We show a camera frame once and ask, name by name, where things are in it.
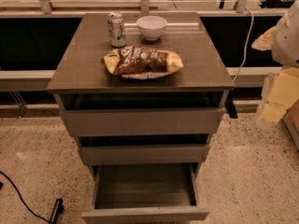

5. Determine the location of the brown yellow chip bag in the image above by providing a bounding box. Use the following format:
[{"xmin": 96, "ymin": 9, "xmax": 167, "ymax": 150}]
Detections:
[{"xmin": 103, "ymin": 46, "xmax": 184, "ymax": 80}]

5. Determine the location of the grey middle drawer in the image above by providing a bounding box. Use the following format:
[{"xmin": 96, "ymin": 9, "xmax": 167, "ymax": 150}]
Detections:
[{"xmin": 78, "ymin": 144, "xmax": 210, "ymax": 165}]

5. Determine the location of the grey top drawer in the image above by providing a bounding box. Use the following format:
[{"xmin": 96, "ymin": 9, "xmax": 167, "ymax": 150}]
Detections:
[{"xmin": 61, "ymin": 108, "xmax": 225, "ymax": 136}]

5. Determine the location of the grey open bottom drawer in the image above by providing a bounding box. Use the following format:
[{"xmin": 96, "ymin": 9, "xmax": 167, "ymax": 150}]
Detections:
[{"xmin": 81, "ymin": 163, "xmax": 208, "ymax": 224}]

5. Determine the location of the grey drawer cabinet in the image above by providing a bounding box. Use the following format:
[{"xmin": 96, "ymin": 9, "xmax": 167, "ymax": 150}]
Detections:
[{"xmin": 48, "ymin": 13, "xmax": 234, "ymax": 224}]

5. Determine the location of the white hanging cable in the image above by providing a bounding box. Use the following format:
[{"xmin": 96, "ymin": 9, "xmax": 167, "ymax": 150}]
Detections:
[{"xmin": 232, "ymin": 7, "xmax": 255, "ymax": 83}]

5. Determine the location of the black floor plug block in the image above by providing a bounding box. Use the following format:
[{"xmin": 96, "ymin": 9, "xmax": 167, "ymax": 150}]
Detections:
[{"xmin": 49, "ymin": 198, "xmax": 64, "ymax": 224}]

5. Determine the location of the black floor cable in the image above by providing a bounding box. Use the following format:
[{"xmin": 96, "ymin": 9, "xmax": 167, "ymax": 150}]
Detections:
[{"xmin": 0, "ymin": 170, "xmax": 52, "ymax": 224}]

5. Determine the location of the white ceramic bowl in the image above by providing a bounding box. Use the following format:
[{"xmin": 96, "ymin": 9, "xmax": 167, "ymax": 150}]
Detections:
[{"xmin": 136, "ymin": 16, "xmax": 167, "ymax": 40}]

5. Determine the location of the cardboard box at right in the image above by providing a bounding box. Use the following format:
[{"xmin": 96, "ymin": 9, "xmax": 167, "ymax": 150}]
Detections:
[{"xmin": 284, "ymin": 100, "xmax": 299, "ymax": 149}]

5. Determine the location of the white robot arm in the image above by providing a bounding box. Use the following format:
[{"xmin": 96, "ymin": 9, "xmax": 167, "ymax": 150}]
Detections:
[{"xmin": 251, "ymin": 0, "xmax": 299, "ymax": 125}]

